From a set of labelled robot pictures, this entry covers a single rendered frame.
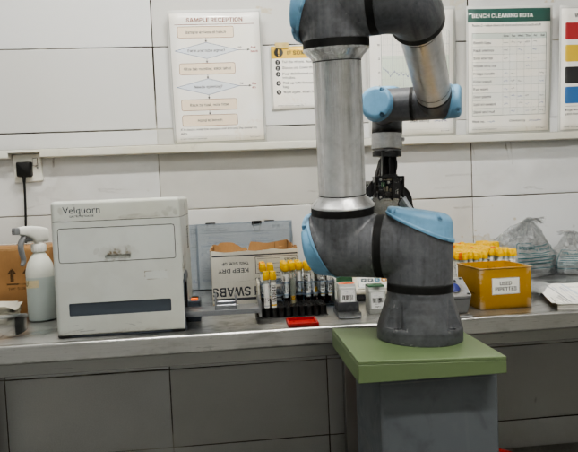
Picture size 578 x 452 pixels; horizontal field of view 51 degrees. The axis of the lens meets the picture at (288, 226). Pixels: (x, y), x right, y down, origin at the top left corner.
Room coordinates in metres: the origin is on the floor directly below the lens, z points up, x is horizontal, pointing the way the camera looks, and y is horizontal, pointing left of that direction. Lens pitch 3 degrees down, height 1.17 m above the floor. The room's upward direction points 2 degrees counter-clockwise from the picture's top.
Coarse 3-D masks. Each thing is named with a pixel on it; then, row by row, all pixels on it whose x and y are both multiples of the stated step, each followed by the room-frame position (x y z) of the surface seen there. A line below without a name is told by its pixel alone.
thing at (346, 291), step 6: (336, 282) 1.47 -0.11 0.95; (342, 282) 1.46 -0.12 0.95; (348, 282) 1.46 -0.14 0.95; (342, 288) 1.43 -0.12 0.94; (348, 288) 1.43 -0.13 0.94; (354, 288) 1.43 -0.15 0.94; (342, 294) 1.43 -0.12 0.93; (348, 294) 1.43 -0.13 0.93; (354, 294) 1.43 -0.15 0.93; (342, 300) 1.43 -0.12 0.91; (348, 300) 1.43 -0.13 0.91; (354, 300) 1.43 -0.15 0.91
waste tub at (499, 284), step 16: (464, 272) 1.52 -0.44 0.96; (480, 272) 1.44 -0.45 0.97; (496, 272) 1.45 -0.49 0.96; (512, 272) 1.45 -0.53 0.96; (528, 272) 1.46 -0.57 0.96; (480, 288) 1.44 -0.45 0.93; (496, 288) 1.45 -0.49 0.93; (512, 288) 1.45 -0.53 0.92; (528, 288) 1.46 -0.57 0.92; (480, 304) 1.44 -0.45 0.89; (496, 304) 1.45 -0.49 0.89; (512, 304) 1.45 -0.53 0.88; (528, 304) 1.46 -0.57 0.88
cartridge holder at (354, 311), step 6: (336, 300) 1.45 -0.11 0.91; (336, 306) 1.45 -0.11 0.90; (342, 306) 1.42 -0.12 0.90; (348, 306) 1.42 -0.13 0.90; (354, 306) 1.42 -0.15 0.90; (336, 312) 1.44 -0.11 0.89; (342, 312) 1.42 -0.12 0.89; (348, 312) 1.41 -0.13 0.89; (354, 312) 1.41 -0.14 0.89; (360, 312) 1.41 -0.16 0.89; (342, 318) 1.41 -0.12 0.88
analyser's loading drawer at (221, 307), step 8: (216, 296) 1.39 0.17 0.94; (216, 304) 1.37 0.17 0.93; (224, 304) 1.37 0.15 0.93; (232, 304) 1.38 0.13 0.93; (240, 304) 1.43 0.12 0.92; (248, 304) 1.43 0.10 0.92; (256, 304) 1.42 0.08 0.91; (192, 312) 1.36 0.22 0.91; (200, 312) 1.36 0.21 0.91; (208, 312) 1.37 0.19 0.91; (216, 312) 1.37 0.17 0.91; (224, 312) 1.37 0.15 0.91; (232, 312) 1.37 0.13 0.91; (240, 312) 1.38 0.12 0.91; (248, 312) 1.38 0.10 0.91; (256, 312) 1.38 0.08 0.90
